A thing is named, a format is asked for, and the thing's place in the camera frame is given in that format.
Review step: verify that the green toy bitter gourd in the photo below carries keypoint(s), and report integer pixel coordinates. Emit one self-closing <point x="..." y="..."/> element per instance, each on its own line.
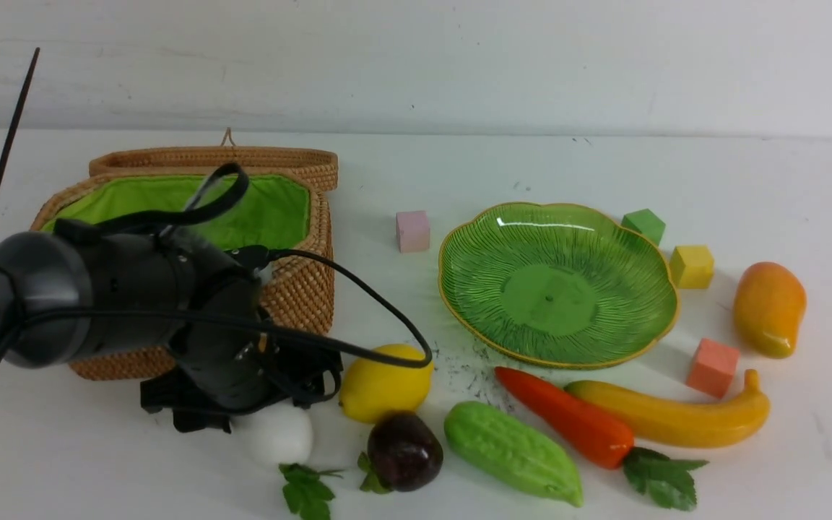
<point x="507" y="449"/>

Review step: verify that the yellow toy banana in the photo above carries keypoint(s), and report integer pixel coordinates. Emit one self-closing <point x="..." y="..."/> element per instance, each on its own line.
<point x="682" y="424"/>

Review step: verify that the yellow toy lemon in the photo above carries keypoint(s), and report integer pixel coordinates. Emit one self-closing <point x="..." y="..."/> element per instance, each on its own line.
<point x="371" y="389"/>

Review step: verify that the orange yellow toy mango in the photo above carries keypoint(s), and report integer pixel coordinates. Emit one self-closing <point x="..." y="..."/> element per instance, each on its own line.
<point x="769" y="306"/>

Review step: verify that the woven wicker basket green lining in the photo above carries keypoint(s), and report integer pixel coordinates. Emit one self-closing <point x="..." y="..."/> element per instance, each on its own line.
<point x="286" y="208"/>

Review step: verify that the dark purple toy mangosteen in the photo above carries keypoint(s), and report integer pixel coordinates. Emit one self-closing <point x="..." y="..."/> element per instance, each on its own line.
<point x="402" y="455"/>

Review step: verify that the green leaf-shaped glass plate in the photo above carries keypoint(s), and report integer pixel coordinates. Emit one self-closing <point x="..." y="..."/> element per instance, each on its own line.
<point x="560" y="286"/>

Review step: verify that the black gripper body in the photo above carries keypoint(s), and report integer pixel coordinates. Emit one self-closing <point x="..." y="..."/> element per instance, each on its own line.
<point x="219" y="372"/>

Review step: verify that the pink cube block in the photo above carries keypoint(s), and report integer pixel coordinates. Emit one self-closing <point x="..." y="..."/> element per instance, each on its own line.
<point x="412" y="231"/>

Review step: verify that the orange toy carrot with leaves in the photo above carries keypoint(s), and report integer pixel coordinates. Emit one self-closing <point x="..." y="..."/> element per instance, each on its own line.
<point x="605" y="441"/>

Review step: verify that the green cube block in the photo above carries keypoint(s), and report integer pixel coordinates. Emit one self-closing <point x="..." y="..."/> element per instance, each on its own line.
<point x="646" y="223"/>

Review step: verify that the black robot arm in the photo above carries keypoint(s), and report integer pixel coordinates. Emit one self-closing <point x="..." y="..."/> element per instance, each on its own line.
<point x="81" y="268"/>

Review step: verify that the yellow cube block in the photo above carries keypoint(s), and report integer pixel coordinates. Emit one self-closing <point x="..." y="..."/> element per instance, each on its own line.
<point x="692" y="267"/>

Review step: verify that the white toy radish with leaves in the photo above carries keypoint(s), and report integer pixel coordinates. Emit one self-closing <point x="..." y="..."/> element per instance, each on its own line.
<point x="281" y="437"/>

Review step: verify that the orange cube block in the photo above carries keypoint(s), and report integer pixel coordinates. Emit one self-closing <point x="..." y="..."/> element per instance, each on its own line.
<point x="713" y="368"/>

